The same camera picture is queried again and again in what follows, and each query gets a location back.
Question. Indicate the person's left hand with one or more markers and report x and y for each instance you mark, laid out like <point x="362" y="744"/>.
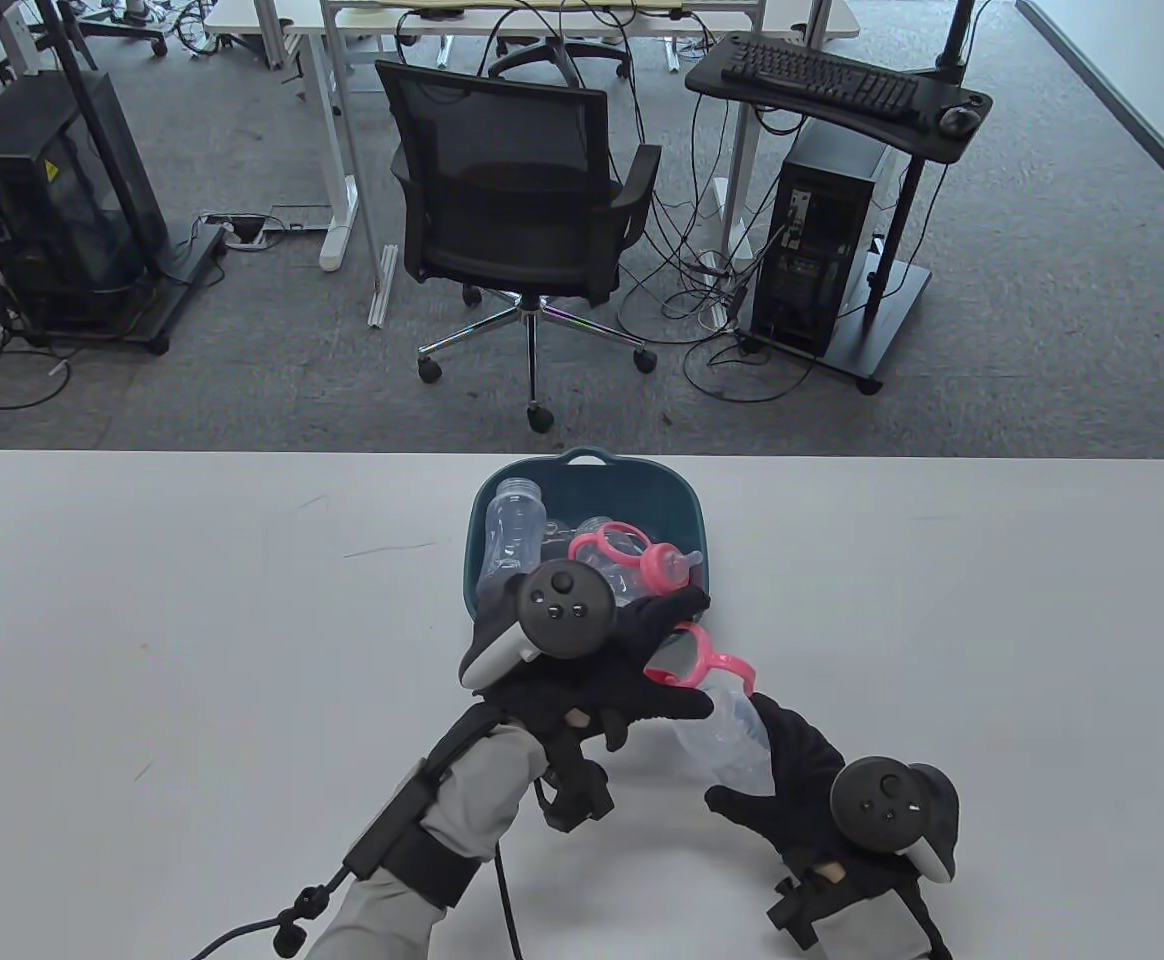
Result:
<point x="592" y="690"/>

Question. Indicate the person's right hand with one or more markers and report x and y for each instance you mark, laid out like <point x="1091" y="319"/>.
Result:
<point x="802" y="800"/>

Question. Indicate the black white handheld controller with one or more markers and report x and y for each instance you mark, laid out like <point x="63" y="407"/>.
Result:
<point x="562" y="605"/>
<point x="882" y="800"/>

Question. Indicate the pink bottle screw collar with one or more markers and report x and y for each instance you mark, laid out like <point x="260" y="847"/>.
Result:
<point x="657" y="570"/>

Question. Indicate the clear dome bottle cap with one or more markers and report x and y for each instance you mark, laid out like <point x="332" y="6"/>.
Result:
<point x="592" y="530"/>
<point x="554" y="535"/>

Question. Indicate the black forearm battery box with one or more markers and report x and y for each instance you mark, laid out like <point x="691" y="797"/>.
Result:
<point x="380" y="835"/>

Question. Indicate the teal plastic basin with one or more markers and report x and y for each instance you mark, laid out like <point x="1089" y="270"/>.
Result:
<point x="662" y="500"/>

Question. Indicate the silver aluminium profile bar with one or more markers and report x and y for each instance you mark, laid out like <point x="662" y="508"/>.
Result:
<point x="384" y="290"/>

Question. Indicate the black computer tower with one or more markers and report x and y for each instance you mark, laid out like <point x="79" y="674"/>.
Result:
<point x="812" y="250"/>

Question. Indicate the black mesh office chair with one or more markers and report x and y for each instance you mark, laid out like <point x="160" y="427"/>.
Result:
<point x="502" y="150"/>

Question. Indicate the black rolling cart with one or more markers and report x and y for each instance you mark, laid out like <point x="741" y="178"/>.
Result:
<point x="187" y="265"/>

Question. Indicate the black rolling workstation stand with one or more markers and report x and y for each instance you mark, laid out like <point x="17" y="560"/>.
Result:
<point x="707" y="75"/>

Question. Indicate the black swivel chair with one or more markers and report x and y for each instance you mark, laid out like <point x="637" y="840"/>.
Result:
<point x="542" y="55"/>

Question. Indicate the black keyboard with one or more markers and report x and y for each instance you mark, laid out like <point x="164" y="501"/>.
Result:
<point x="812" y="75"/>

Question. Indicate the black computer mouse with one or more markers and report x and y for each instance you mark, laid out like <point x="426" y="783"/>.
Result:
<point x="958" y="120"/>

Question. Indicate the black glass computer case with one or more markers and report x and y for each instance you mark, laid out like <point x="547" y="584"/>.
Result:
<point x="42" y="200"/>

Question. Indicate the white standing desk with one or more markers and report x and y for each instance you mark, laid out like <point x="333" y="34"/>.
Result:
<point x="242" y="18"/>

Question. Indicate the black chair base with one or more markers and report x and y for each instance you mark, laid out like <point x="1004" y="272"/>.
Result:
<point x="132" y="30"/>

